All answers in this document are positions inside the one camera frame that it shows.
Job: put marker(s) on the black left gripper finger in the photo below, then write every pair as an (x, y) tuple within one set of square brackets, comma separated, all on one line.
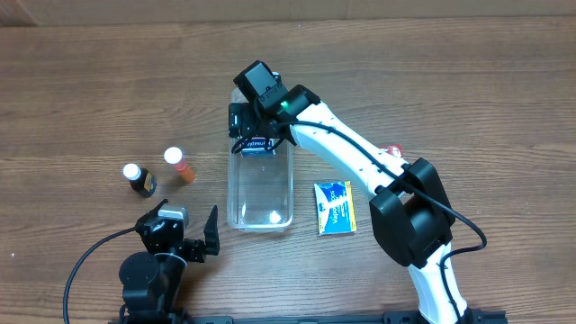
[(211, 234), (156, 209)]

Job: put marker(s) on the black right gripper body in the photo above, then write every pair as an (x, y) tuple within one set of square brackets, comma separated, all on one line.
[(243, 124)]

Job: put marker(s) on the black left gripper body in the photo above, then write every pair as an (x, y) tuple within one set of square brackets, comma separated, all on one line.
[(188, 246)]

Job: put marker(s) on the white blue Hansaplast box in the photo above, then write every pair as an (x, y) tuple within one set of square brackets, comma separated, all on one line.
[(258, 147)]

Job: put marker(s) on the clear plastic container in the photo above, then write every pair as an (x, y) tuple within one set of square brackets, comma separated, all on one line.
[(260, 189)]

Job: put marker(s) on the blue yellow VapoDrops box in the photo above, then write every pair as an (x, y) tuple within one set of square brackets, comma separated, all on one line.
[(335, 209)]

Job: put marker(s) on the red Panadol box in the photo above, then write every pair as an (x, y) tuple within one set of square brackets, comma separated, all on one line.
[(394, 150)]

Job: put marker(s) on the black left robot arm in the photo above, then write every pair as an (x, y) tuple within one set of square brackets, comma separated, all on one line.
[(151, 279)]

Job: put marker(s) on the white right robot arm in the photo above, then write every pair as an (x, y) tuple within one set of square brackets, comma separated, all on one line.
[(410, 212)]

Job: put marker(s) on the dark Woods syrup bottle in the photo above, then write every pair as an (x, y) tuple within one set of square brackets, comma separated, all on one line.
[(141, 180)]

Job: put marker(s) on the orange effervescent tablet tube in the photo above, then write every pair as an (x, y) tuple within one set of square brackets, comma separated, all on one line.
[(175, 157)]

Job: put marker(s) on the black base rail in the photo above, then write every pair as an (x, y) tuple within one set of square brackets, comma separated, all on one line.
[(390, 317)]

